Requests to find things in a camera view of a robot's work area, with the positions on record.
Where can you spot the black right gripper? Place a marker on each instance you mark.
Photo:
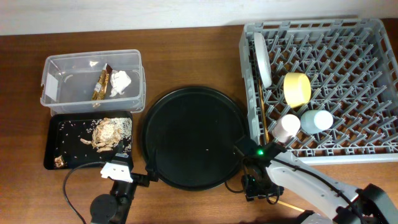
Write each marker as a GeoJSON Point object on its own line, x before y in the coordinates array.
{"type": "Point", "coordinates": [250, 191]}

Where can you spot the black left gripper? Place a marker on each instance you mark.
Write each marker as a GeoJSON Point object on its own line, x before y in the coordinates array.
{"type": "Point", "coordinates": [152, 169]}

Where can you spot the food scraps pile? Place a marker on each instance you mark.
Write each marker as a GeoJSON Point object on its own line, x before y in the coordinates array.
{"type": "Point", "coordinates": [90, 140]}

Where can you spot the pink cup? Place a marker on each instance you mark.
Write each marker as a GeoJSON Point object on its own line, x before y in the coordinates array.
{"type": "Point", "coordinates": [286, 128]}

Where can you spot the gold snack wrapper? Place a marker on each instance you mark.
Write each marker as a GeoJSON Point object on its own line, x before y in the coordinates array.
{"type": "Point", "coordinates": [102, 83]}

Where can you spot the white tissue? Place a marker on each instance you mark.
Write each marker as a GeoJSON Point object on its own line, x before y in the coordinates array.
{"type": "Point", "coordinates": [119, 82]}

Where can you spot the light blue cup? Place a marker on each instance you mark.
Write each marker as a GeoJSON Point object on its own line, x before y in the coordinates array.
{"type": "Point", "coordinates": [316, 121]}

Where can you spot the yellow bowl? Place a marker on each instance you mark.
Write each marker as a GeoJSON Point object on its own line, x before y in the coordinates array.
{"type": "Point", "coordinates": [297, 89]}

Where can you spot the grey ceramic plate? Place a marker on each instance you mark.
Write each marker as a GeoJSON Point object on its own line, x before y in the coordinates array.
{"type": "Point", "coordinates": [262, 57]}

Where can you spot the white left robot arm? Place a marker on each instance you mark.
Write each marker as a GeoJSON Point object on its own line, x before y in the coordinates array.
{"type": "Point", "coordinates": [114, 207]}

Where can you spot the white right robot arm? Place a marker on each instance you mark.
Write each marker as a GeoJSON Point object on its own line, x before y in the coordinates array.
{"type": "Point", "coordinates": [277, 168]}

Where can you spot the black rectangular waste tray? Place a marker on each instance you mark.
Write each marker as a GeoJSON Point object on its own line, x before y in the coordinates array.
{"type": "Point", "coordinates": [55, 120]}

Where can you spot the clear plastic waste bin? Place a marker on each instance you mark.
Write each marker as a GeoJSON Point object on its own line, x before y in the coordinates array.
{"type": "Point", "coordinates": [69, 82]}

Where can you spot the grey plastic dishwasher rack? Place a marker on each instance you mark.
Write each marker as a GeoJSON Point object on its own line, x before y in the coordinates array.
{"type": "Point", "coordinates": [353, 74]}

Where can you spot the black object at bottom edge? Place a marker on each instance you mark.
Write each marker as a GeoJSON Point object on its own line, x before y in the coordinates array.
{"type": "Point", "coordinates": [310, 217]}

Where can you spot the round black serving tray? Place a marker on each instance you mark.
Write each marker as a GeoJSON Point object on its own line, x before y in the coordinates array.
{"type": "Point", "coordinates": [190, 134]}

